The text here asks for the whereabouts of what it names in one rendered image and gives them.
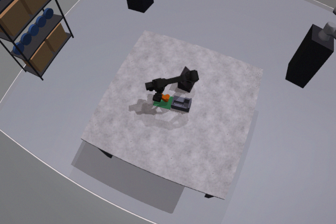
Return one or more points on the orange l-shaped part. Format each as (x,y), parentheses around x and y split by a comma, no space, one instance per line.
(165,98)

